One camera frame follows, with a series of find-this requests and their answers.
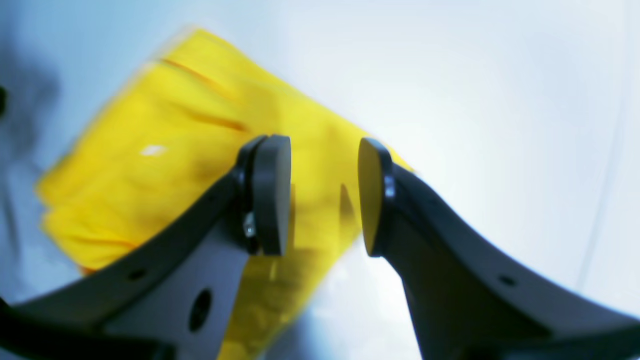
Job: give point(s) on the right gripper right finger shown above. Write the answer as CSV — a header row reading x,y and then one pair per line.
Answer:
x,y
467,299

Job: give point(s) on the orange T-shirt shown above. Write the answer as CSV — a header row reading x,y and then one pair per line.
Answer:
x,y
173,132

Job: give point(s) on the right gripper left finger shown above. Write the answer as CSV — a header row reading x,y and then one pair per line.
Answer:
x,y
171,298

